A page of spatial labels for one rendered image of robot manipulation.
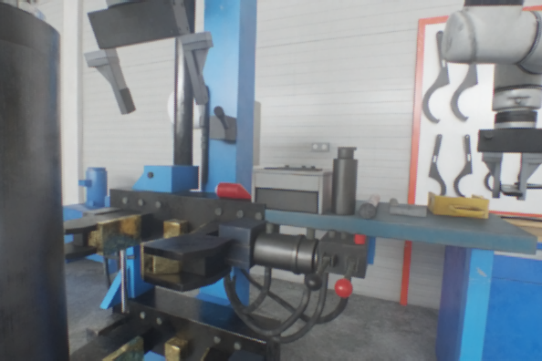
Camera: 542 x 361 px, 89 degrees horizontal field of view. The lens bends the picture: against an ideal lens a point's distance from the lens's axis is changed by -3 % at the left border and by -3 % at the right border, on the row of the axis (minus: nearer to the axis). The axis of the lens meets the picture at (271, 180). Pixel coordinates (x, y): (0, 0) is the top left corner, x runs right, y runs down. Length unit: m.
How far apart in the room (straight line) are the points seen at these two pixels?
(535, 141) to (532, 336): 1.13
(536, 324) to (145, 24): 1.73
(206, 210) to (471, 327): 0.94
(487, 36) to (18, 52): 0.79
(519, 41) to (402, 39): 2.23
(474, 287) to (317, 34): 2.45
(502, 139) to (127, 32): 0.74
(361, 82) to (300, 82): 0.56
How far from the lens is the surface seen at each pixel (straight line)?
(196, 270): 0.78
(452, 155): 2.66
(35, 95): 0.68
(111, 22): 0.51
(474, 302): 1.13
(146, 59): 4.02
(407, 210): 0.98
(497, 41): 0.63
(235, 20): 1.35
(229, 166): 1.23
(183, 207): 1.10
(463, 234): 0.88
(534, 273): 1.65
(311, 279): 0.61
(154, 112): 3.78
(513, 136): 0.78
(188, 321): 1.24
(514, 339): 1.74
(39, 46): 0.70
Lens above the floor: 1.22
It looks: 4 degrees down
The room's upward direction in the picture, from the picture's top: 2 degrees clockwise
